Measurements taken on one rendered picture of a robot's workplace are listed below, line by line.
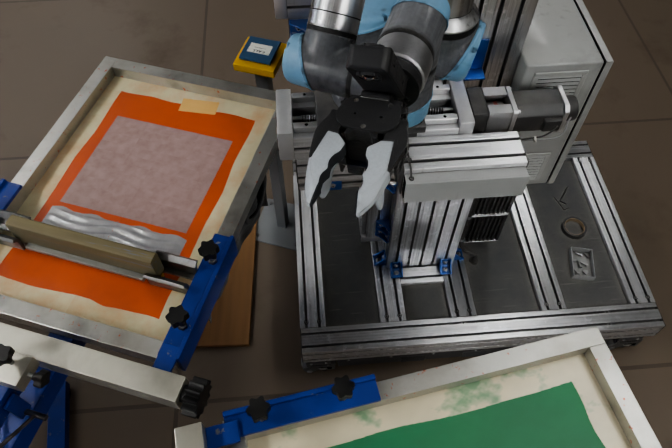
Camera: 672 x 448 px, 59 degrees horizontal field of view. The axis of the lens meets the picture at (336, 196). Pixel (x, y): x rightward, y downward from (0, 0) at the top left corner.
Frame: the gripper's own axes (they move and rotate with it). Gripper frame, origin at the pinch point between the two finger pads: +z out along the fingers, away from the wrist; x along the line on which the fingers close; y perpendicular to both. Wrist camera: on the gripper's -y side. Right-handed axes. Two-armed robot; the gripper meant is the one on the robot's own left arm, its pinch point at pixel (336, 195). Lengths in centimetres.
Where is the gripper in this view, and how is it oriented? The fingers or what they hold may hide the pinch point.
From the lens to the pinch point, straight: 59.3
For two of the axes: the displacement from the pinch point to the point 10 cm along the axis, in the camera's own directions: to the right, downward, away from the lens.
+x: -9.3, -1.9, 3.0
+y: 1.3, 6.1, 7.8
